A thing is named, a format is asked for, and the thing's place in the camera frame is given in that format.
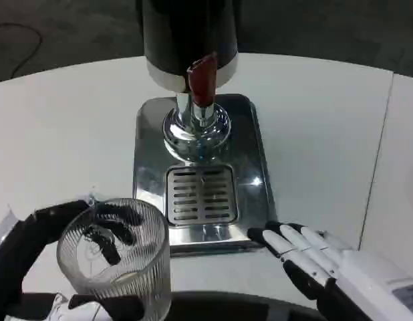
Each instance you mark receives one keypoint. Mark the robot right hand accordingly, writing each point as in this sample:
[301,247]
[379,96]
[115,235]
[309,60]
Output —
[360,277]

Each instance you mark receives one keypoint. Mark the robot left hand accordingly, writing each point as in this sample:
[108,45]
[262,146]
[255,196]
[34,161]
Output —
[24,234]

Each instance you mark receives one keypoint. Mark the clear ribbed glass cup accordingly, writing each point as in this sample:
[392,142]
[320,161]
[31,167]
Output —
[139,267]

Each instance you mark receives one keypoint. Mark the steel drip tray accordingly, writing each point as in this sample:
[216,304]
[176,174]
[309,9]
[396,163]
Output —
[250,150]

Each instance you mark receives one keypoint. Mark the slotted steel tray grid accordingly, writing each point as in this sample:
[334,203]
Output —
[201,195]

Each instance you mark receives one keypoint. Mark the black drink dispenser chrome stand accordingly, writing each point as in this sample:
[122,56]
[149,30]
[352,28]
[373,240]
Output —
[179,36]

